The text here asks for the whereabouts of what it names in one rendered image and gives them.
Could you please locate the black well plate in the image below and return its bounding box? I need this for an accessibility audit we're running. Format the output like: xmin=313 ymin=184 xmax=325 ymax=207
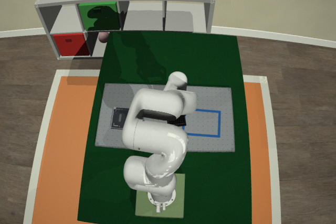
xmin=167 ymin=115 xmax=186 ymax=126

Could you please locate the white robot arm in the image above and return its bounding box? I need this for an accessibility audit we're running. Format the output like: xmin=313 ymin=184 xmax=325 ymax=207
xmin=122 ymin=71 xmax=198 ymax=212

